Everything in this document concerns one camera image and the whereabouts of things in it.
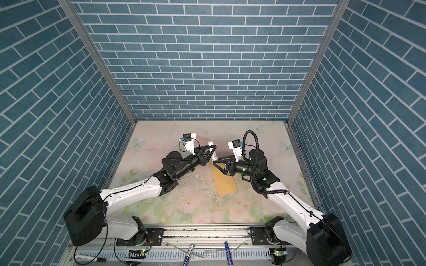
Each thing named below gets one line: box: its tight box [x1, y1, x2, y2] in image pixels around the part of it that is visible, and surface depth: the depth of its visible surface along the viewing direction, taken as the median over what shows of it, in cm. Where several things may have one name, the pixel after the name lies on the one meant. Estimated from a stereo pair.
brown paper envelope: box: [210, 159, 238, 196], surface depth 92 cm
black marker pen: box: [74, 254, 107, 263], surface depth 69 cm
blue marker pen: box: [224, 241, 234, 266], surface depth 70 cm
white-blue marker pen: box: [183, 244, 195, 266], surface depth 69 cm
